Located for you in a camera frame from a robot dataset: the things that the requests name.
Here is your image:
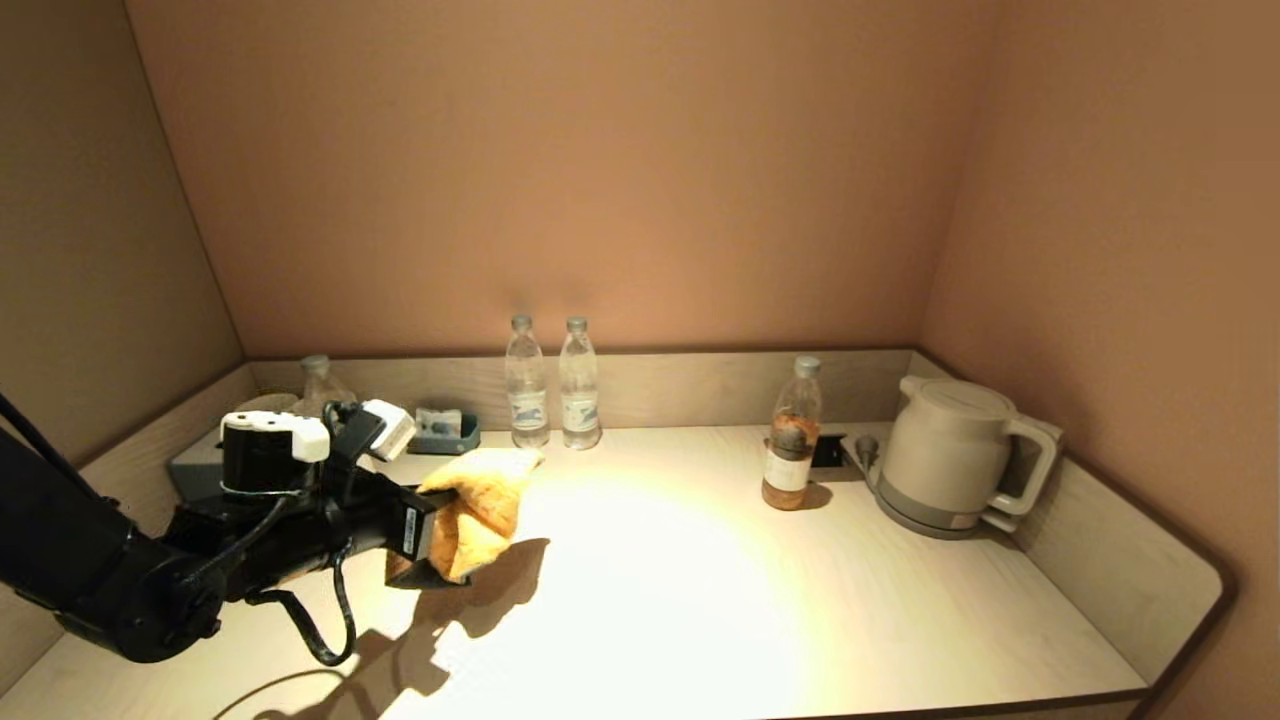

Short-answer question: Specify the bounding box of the grey-blue tissue box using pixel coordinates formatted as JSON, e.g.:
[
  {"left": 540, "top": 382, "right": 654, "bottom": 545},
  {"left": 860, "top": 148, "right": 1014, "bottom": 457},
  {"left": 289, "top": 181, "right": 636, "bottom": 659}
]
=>
[{"left": 168, "top": 428, "right": 227, "bottom": 503}]

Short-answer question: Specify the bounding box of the orange microfibre cloth grey underside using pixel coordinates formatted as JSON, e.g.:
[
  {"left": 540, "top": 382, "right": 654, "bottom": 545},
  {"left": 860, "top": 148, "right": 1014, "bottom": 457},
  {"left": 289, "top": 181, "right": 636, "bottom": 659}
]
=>
[{"left": 385, "top": 447, "right": 547, "bottom": 591}]

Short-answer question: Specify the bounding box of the small blue tray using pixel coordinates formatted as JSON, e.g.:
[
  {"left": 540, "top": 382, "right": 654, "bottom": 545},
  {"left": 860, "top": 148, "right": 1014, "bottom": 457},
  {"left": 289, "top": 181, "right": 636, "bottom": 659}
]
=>
[{"left": 408, "top": 413, "right": 482, "bottom": 457}]

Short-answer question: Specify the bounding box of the amber tea bottle white cap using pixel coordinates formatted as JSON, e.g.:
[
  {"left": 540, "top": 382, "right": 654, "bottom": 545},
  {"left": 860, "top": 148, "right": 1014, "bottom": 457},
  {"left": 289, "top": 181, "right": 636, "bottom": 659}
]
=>
[{"left": 763, "top": 355, "right": 825, "bottom": 513}]

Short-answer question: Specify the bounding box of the recessed black power socket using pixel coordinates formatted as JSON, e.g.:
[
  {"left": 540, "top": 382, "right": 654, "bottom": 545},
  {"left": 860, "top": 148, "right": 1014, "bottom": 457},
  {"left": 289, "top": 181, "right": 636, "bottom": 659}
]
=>
[{"left": 765, "top": 434, "right": 863, "bottom": 485}]

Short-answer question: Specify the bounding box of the dark liquid bottle white label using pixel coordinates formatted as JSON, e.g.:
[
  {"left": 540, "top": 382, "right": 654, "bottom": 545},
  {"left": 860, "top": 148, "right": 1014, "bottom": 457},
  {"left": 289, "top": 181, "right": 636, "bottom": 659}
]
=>
[{"left": 296, "top": 354, "right": 359, "bottom": 419}]

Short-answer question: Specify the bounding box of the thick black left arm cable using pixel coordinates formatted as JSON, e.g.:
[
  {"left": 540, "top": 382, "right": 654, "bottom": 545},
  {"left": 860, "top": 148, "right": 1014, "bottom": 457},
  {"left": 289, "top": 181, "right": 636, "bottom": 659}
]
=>
[{"left": 0, "top": 394, "right": 99, "bottom": 499}]

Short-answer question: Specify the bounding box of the clear water bottle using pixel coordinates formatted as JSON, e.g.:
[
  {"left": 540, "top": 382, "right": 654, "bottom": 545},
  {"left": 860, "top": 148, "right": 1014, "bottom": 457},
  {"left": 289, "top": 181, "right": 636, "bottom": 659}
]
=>
[
  {"left": 505, "top": 314, "right": 552, "bottom": 450},
  {"left": 560, "top": 316, "right": 603, "bottom": 451}
]

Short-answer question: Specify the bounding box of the left wrist small camera box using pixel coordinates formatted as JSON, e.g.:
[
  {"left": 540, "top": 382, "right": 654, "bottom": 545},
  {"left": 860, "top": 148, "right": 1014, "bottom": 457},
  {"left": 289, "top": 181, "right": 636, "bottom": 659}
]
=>
[{"left": 325, "top": 399, "right": 417, "bottom": 463}]

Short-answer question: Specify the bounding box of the white electric kettle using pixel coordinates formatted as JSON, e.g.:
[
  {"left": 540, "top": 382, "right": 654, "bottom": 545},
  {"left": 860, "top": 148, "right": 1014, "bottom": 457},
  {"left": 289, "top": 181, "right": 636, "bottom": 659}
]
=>
[{"left": 878, "top": 376, "right": 1063, "bottom": 523}]

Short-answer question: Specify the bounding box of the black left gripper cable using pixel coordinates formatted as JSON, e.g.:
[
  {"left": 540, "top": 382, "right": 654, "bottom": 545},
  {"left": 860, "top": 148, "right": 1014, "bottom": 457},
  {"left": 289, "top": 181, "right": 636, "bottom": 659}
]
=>
[{"left": 245, "top": 545, "right": 359, "bottom": 668}]

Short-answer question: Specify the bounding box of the grey kettle base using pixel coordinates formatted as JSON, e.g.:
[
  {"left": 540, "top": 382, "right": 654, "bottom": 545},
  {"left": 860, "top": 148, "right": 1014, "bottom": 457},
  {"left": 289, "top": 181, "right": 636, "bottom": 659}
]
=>
[{"left": 866, "top": 468, "right": 1023, "bottom": 540}]

